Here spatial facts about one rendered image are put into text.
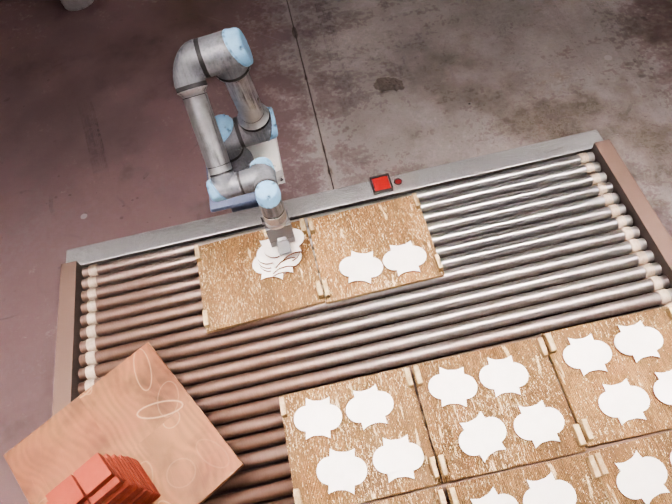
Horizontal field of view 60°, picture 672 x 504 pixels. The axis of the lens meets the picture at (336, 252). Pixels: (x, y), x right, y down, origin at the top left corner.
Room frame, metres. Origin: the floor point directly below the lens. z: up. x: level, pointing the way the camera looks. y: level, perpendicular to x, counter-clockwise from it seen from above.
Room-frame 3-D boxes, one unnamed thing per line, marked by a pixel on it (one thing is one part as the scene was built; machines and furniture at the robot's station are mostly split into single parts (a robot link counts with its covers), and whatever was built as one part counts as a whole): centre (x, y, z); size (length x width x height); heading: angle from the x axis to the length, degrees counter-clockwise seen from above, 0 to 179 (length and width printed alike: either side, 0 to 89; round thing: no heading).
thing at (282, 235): (1.09, 0.17, 1.08); 0.12 x 0.09 x 0.16; 5
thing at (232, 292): (1.05, 0.28, 0.93); 0.41 x 0.35 x 0.02; 94
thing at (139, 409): (0.47, 0.70, 1.03); 0.50 x 0.50 x 0.02; 33
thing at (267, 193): (1.12, 0.17, 1.24); 0.09 x 0.08 x 0.11; 5
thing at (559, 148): (1.32, -0.04, 0.89); 2.08 x 0.08 x 0.06; 93
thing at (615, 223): (0.95, -0.06, 0.90); 1.95 x 0.05 x 0.05; 93
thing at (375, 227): (1.07, -0.13, 0.93); 0.41 x 0.35 x 0.02; 93
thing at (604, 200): (1.05, -0.05, 0.90); 1.95 x 0.05 x 0.05; 93
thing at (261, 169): (1.22, 0.20, 1.23); 0.11 x 0.11 x 0.08; 5
